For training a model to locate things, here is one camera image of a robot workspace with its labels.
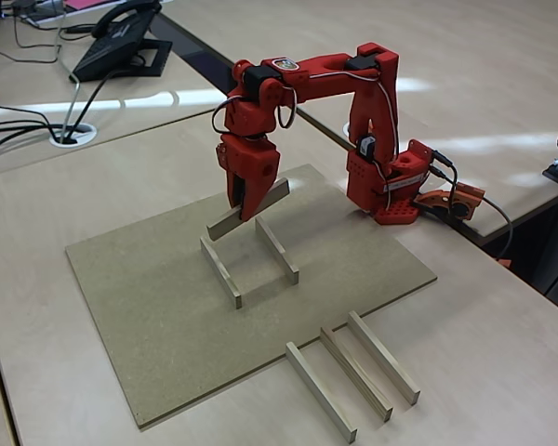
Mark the wooden stick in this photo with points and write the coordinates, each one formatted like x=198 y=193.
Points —
x=279 y=253
x=355 y=378
x=223 y=279
x=221 y=228
x=321 y=396
x=383 y=362

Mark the red robot arm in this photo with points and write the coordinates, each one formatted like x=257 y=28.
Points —
x=325 y=79

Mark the brown fibreboard panel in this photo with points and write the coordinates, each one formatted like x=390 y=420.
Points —
x=167 y=325

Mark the black desk phone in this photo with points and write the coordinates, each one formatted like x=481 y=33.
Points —
x=102 y=56

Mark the black phone handset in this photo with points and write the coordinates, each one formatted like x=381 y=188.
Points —
x=121 y=14

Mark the orange table clamp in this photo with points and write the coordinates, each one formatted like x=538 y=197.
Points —
x=465 y=200

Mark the pink paper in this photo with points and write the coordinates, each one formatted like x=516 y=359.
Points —
x=86 y=3

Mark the small red plastic piece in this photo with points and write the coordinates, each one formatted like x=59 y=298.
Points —
x=505 y=262

